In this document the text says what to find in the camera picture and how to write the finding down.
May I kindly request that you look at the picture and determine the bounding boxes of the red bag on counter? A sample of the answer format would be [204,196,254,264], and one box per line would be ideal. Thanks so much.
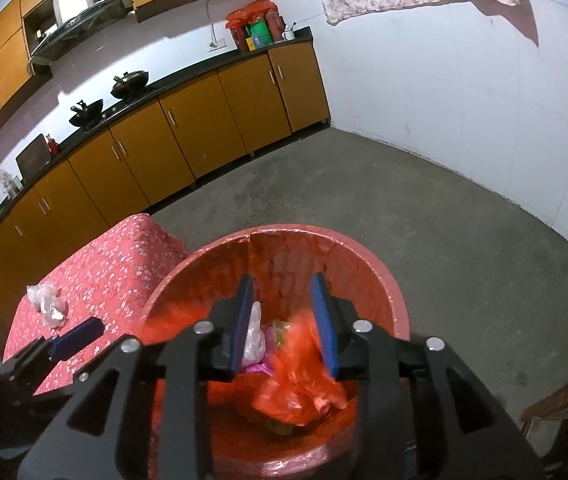
[226,0,287,52]

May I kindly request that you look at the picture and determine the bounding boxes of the black wok with lid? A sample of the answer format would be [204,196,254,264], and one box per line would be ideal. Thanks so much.
[110,69,150,100]

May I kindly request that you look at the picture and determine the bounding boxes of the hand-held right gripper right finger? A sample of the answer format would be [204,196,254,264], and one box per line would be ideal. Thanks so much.
[310,272,547,480]

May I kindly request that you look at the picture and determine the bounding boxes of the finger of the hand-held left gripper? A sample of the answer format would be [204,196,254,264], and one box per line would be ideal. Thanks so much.
[0,317,106,397]

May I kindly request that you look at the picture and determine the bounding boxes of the wooden lower kitchen cabinets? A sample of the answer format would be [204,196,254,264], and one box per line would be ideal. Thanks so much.
[0,40,333,337]

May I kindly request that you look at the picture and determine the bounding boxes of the clear plastic wrapper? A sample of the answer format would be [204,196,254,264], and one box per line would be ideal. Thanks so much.
[241,302,268,367]

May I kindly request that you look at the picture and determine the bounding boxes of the range hood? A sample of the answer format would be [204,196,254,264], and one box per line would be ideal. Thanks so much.
[28,0,133,69]

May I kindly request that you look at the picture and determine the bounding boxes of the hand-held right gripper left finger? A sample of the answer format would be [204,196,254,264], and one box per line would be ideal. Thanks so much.
[16,275,255,480]

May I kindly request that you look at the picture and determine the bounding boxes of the black wok without lid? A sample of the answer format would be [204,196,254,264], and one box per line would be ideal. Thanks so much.
[68,98,105,129]

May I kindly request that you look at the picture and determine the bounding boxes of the green box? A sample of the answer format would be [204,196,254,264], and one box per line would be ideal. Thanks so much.
[246,20,271,51]

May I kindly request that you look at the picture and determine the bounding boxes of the clear plastic bag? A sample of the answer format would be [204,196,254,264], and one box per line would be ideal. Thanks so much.
[26,281,67,329]

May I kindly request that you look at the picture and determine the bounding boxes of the glass jar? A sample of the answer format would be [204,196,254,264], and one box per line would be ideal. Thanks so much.
[0,169,20,199]

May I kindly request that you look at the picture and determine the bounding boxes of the red plastic bin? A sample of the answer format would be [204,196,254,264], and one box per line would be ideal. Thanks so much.
[136,224,411,480]

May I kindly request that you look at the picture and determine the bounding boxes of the large orange plastic bag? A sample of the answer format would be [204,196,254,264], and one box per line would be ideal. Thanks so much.
[253,310,351,427]

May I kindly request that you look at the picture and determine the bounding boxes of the brown cutting board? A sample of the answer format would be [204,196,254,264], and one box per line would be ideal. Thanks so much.
[16,133,52,181]

